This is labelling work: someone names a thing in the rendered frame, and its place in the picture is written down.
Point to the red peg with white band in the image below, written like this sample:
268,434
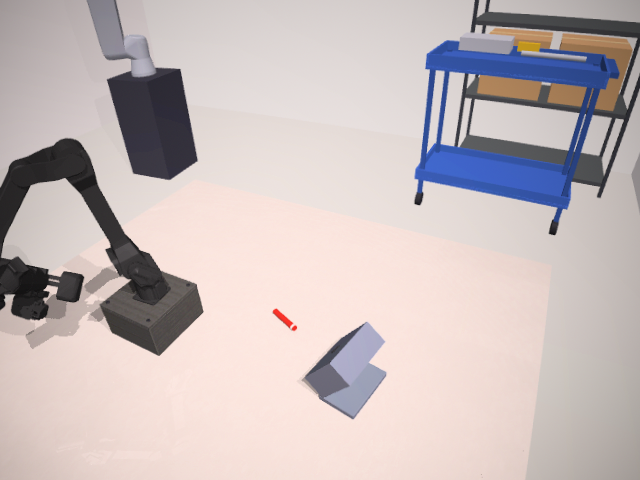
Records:
285,320

